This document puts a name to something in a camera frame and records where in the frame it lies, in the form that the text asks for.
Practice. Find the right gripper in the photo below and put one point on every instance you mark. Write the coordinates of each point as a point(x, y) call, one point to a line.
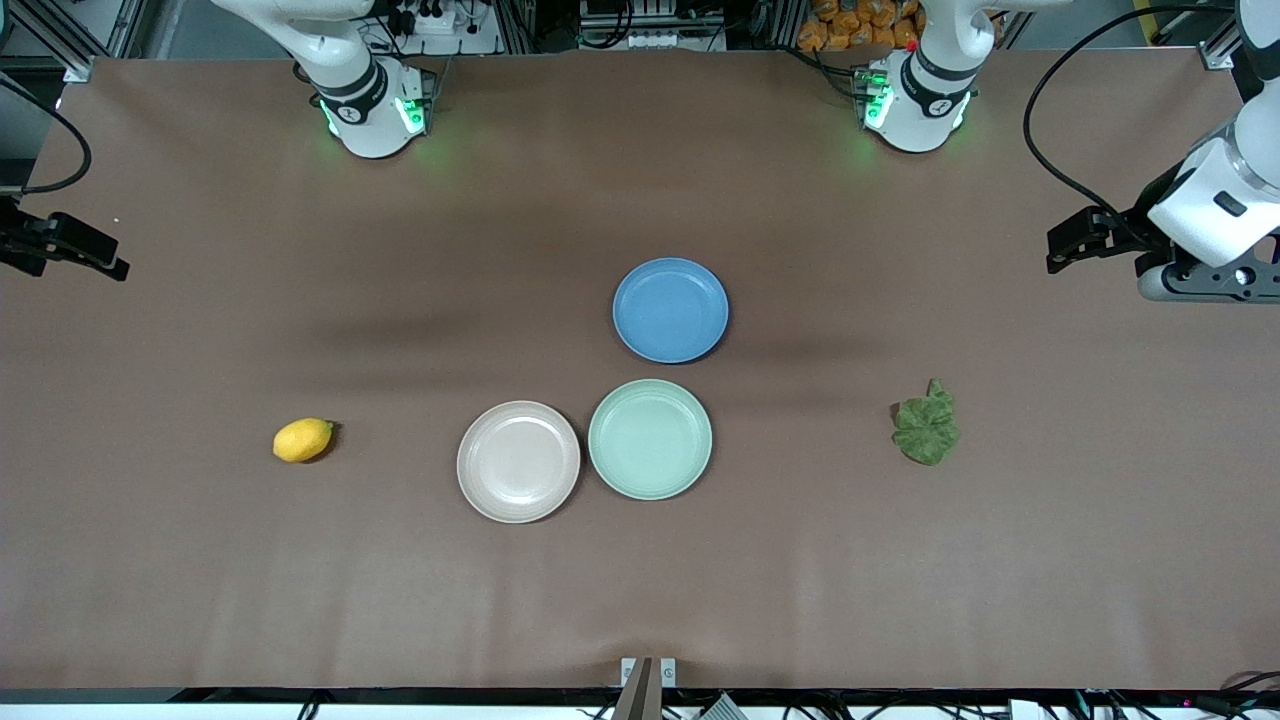
point(22, 243)

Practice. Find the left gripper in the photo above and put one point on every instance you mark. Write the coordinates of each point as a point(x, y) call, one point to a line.
point(1137, 229)

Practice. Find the green lettuce leaf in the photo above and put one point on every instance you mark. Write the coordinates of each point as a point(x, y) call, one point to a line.
point(925, 430)

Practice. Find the yellow lemon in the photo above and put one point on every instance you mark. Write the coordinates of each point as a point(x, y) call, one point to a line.
point(303, 440)

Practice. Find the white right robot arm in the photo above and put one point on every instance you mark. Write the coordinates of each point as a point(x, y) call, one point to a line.
point(370, 120)

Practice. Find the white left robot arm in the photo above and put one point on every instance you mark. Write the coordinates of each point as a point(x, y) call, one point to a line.
point(920, 110)

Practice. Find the orange snack bag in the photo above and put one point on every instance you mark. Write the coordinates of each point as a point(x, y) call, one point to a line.
point(850, 25)

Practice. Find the table cover sheet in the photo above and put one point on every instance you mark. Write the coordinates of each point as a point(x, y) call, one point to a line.
point(900, 600)

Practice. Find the white power strip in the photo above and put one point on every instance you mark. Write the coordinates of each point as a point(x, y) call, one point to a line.
point(430, 20)

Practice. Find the blue plate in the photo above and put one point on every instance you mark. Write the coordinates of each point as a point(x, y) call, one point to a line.
point(670, 310)

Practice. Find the beige plate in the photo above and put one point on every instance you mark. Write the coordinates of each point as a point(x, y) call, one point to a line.
point(518, 462)

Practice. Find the light green plate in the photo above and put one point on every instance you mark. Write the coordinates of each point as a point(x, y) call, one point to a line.
point(650, 440)

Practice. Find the grey vented box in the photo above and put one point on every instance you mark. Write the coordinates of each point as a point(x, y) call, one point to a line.
point(720, 708)

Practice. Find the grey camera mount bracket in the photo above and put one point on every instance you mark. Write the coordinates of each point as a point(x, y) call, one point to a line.
point(645, 685)

